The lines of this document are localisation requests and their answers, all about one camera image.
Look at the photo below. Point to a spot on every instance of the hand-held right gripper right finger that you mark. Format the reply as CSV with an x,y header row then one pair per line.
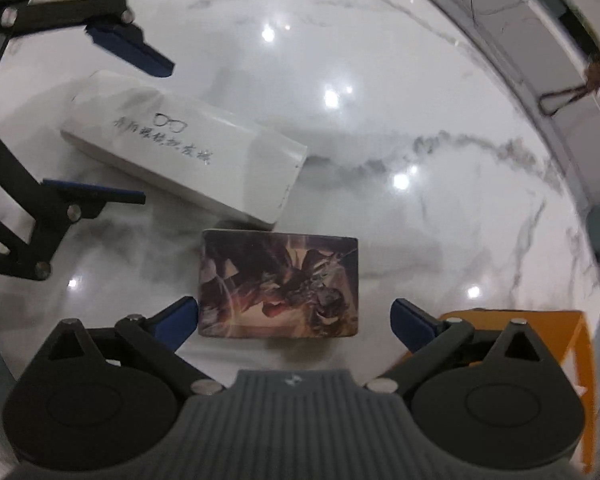
x,y
412,327

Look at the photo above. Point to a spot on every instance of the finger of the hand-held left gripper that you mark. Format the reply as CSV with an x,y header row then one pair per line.
x,y
95,192
130,47

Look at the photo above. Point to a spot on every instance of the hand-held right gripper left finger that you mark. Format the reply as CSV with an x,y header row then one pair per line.
x,y
175,327

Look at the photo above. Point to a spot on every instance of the white long box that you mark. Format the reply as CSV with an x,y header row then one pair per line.
x,y
180,155

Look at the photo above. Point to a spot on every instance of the illustrated card box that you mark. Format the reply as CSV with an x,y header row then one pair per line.
x,y
280,285

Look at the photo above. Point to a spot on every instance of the orange storage box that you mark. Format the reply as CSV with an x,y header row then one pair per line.
x,y
555,325

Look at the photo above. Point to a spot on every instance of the marble television console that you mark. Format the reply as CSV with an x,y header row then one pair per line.
x,y
575,150

